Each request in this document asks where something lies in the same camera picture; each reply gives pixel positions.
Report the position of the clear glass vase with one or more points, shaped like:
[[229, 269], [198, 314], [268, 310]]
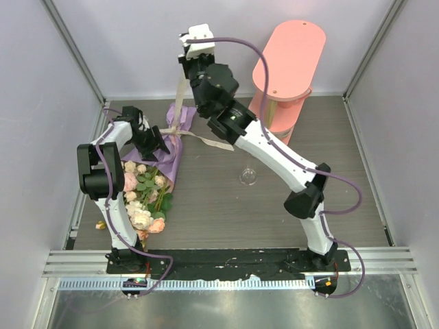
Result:
[[248, 176]]

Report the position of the aluminium frame post right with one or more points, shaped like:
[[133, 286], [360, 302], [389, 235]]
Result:
[[387, 22]]

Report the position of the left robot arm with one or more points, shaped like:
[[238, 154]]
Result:
[[101, 177]]

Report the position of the rose bouquet flowers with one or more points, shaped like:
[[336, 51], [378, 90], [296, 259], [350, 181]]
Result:
[[147, 196]]

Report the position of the aluminium front rail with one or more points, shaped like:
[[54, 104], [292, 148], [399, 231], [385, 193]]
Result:
[[370, 260]]

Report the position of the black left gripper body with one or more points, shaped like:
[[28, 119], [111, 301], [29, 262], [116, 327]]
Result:
[[145, 142]]

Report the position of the fallen small rosebud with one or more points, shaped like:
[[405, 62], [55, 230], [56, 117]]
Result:
[[100, 225]]

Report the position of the purple pink wrapping paper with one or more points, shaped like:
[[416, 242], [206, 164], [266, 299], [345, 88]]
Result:
[[168, 164]]

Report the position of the aluminium frame post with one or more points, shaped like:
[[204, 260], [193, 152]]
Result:
[[387, 22], [65, 34]]

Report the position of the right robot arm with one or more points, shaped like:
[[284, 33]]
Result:
[[213, 87]]

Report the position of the aluminium frame post left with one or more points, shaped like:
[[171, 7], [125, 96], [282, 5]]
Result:
[[65, 34]]

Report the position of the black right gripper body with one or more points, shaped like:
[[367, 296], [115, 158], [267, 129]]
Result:
[[195, 68]]

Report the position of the slotted cable duct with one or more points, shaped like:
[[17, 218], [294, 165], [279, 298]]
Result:
[[138, 284]]

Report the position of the pink three-tier shelf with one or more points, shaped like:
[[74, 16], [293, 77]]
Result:
[[292, 53]]

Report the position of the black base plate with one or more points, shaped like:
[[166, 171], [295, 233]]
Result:
[[224, 264]]

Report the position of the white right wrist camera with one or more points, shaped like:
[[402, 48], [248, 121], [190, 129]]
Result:
[[197, 41]]

